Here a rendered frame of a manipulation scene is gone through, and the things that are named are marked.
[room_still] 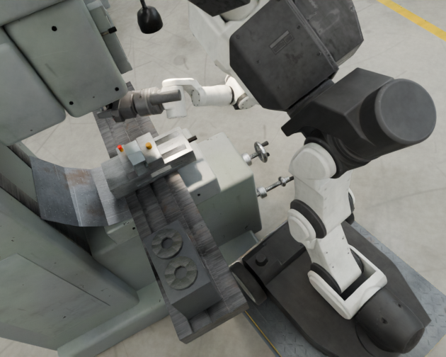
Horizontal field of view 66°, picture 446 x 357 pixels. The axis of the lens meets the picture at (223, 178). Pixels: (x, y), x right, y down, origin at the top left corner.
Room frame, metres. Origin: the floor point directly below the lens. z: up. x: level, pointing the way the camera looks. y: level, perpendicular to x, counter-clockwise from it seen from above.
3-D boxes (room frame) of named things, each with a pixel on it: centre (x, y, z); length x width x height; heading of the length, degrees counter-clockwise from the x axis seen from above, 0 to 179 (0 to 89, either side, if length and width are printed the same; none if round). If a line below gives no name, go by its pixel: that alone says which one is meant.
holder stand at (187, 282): (0.41, 0.19, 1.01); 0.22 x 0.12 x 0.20; 14
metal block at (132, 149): (0.90, 0.29, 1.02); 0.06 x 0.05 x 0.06; 12
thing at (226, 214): (0.94, 0.28, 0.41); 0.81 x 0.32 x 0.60; 103
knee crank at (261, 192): (0.91, -0.25, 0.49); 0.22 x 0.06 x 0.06; 103
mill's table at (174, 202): (0.87, 0.29, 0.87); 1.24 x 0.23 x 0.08; 13
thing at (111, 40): (0.96, 0.19, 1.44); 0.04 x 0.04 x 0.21; 13
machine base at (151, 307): (0.88, 0.55, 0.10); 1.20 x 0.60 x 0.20; 103
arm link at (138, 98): (0.91, 0.21, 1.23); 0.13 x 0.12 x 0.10; 168
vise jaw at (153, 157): (0.91, 0.24, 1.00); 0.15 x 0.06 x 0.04; 12
